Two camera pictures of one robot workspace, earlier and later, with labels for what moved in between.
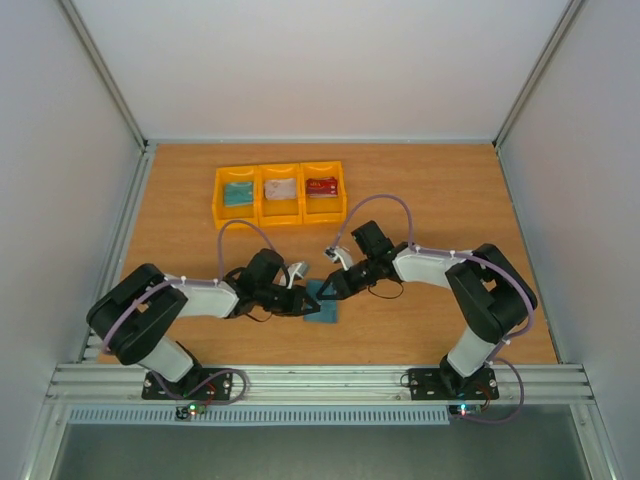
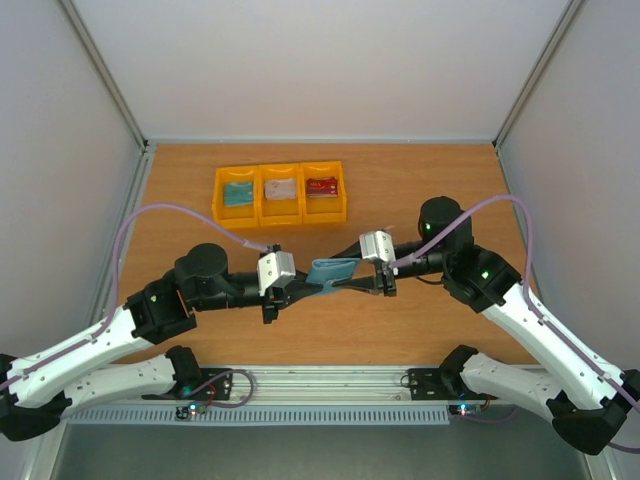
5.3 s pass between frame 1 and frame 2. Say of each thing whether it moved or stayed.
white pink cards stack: stayed
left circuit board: stayed
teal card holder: moved
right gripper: moved
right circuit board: stayed
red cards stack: stayed
